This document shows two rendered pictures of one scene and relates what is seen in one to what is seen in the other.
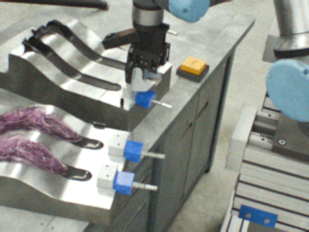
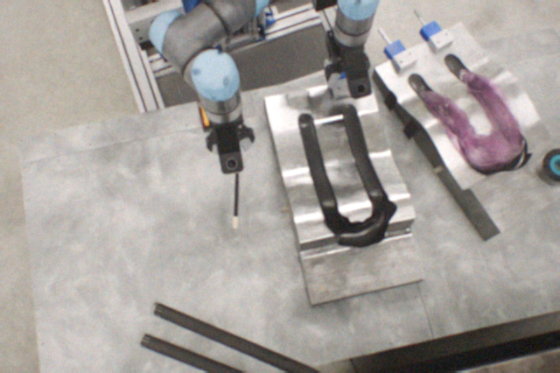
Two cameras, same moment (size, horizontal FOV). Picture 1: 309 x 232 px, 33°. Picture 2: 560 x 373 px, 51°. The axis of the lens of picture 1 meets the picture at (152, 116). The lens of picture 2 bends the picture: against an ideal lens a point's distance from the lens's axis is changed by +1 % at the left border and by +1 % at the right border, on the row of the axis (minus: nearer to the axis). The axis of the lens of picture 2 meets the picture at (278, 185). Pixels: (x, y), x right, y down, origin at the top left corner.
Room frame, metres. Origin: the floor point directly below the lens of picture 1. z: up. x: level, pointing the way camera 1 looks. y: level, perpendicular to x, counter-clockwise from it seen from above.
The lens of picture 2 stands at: (1.61, 0.47, 2.16)
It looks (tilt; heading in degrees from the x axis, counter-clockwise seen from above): 73 degrees down; 235
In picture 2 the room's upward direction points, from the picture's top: 1 degrees counter-clockwise
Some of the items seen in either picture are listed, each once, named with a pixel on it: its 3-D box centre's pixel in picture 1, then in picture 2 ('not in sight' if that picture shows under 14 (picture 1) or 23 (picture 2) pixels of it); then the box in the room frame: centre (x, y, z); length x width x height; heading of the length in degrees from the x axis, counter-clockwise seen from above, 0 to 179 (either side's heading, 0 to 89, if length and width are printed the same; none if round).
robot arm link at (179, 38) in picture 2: not in sight; (188, 38); (1.42, -0.07, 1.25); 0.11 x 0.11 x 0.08; 5
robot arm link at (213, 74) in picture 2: not in sight; (215, 81); (1.43, 0.03, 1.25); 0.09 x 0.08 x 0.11; 95
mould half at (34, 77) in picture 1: (74, 65); (340, 186); (1.27, 0.24, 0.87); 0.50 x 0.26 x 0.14; 66
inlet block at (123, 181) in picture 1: (127, 183); (429, 29); (0.83, 0.04, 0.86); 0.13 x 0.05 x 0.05; 84
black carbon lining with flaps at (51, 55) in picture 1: (76, 53); (346, 172); (1.25, 0.23, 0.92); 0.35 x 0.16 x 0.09; 66
